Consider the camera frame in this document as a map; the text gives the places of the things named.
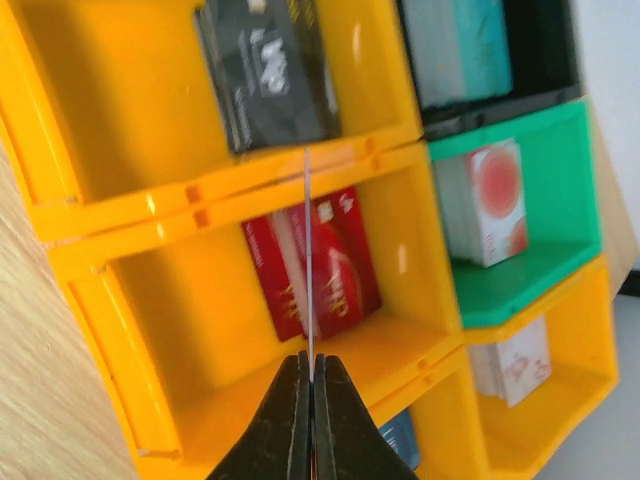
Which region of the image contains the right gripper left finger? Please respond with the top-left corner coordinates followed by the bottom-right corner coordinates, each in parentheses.
top-left (208, 351), bottom-right (310, 480)

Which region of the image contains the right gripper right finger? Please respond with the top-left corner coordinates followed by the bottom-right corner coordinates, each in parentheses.
top-left (313, 354), bottom-right (416, 480)

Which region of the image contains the blue card stack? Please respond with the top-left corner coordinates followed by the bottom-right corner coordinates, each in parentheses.
top-left (379, 409), bottom-right (421, 470)

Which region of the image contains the red VIP card stack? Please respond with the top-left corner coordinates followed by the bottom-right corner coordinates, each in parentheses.
top-left (242, 186), bottom-right (382, 342)

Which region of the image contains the white pink card stack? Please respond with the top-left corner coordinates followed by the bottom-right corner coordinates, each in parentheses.
top-left (467, 316), bottom-right (552, 408)

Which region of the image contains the white red circle card stack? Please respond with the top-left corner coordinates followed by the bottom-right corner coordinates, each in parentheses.
top-left (434, 138), bottom-right (529, 268)

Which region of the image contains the black VIP card stack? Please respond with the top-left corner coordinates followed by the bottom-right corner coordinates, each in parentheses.
top-left (194, 0), bottom-right (341, 155)

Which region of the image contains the teal card stack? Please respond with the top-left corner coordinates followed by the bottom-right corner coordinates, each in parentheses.
top-left (400, 0), bottom-right (513, 109)

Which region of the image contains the yellow bin front right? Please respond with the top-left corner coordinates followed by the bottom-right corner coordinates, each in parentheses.
top-left (344, 344), bottom-right (490, 479)

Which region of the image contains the yellow bin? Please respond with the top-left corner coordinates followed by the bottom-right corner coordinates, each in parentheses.
top-left (1, 1), bottom-right (421, 243)
top-left (48, 143), bottom-right (461, 479)
top-left (344, 344), bottom-right (490, 479)
top-left (464, 254), bottom-right (619, 479)

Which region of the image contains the yellow bin front middle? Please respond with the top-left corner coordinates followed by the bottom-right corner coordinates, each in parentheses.
top-left (48, 143), bottom-right (461, 479)

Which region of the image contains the yellow bin back right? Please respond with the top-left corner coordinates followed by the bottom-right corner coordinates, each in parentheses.
top-left (464, 254), bottom-right (619, 479)

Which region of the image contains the green bin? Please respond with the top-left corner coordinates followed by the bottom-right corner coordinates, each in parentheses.
top-left (428, 99), bottom-right (602, 329)

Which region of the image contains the yellow bin front left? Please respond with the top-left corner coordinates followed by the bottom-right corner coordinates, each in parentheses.
top-left (1, 1), bottom-right (421, 243)

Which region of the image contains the black bin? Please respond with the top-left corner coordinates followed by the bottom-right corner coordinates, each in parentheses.
top-left (397, 0), bottom-right (583, 141)

